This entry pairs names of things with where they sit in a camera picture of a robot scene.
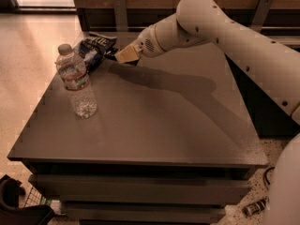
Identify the black rxbar chocolate bar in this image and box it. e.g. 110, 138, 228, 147
104, 48, 119, 61

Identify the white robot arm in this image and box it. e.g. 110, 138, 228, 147
116, 0, 300, 225

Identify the blue chip bag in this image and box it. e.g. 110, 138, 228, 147
73, 33, 117, 72

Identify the clear plastic water bottle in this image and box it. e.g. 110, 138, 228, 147
55, 44, 98, 119

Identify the grey drawer cabinet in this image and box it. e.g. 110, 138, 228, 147
8, 44, 267, 225

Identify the black bin on floor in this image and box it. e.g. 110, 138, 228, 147
0, 175, 54, 225

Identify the left metal bracket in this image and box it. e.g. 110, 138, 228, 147
112, 0, 128, 32

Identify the metal bracket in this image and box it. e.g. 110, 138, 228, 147
112, 0, 128, 32
250, 0, 274, 33

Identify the right metal bracket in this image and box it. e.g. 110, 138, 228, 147
250, 0, 274, 33

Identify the black cable on floor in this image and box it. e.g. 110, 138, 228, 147
262, 166, 276, 190

